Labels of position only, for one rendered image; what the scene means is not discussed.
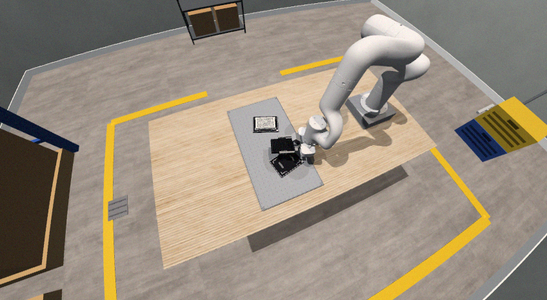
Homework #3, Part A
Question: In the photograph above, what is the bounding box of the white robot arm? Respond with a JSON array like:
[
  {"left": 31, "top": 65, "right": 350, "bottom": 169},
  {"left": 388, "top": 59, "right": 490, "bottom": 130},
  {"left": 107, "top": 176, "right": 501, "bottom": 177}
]
[{"left": 292, "top": 14, "right": 430, "bottom": 150}]

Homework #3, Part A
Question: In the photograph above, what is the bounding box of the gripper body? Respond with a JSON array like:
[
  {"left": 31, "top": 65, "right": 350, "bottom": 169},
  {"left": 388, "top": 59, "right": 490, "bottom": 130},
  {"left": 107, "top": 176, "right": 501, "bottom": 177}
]
[{"left": 297, "top": 127, "right": 315, "bottom": 157}]

